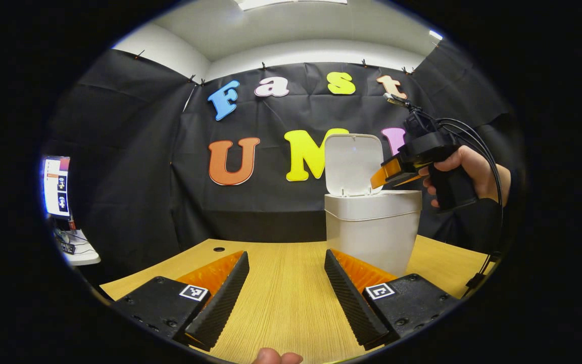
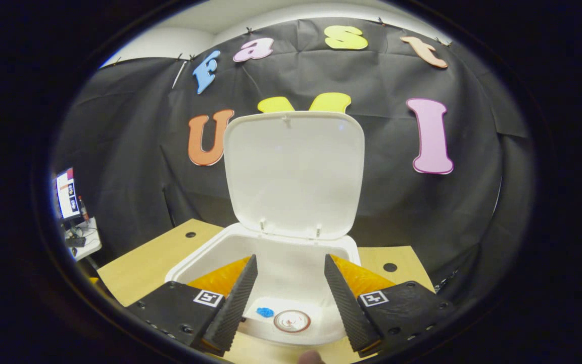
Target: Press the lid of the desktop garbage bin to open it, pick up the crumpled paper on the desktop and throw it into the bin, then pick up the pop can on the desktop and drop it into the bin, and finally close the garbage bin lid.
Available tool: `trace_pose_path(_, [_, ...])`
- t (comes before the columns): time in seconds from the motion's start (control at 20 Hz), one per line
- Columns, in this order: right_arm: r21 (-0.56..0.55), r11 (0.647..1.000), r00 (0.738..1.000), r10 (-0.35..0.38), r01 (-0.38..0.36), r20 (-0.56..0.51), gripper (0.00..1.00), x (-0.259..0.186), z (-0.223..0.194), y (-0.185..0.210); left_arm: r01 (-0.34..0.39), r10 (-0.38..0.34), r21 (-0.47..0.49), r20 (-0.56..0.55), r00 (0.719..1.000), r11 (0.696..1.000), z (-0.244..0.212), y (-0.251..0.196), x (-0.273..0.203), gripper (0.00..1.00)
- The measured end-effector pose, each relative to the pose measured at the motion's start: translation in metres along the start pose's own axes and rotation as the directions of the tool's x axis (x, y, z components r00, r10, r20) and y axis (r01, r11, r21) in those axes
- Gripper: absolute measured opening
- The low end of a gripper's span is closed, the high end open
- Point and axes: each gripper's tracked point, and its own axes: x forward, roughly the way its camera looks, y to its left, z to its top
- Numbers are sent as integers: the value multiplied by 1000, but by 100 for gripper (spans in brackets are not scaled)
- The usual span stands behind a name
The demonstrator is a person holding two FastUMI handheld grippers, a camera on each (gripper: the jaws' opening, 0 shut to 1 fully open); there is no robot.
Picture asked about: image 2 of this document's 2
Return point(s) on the white desktop garbage bin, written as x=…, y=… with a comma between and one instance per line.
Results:
x=291, y=172

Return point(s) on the computer monitor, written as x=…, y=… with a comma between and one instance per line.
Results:
x=67, y=194

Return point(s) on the red bottle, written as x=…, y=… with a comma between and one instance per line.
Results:
x=84, y=208

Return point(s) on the black backdrop cloth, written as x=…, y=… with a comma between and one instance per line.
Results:
x=397, y=212

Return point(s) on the blue paper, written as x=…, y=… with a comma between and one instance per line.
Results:
x=264, y=312

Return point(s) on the wooden desktop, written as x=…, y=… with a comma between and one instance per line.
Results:
x=144, y=263

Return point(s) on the white side table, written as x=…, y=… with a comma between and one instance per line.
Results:
x=91, y=242

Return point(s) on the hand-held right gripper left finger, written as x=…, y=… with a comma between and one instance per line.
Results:
x=233, y=308

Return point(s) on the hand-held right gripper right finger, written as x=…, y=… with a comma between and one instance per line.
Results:
x=346, y=308

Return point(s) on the black keyboard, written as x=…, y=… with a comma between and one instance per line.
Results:
x=76, y=241

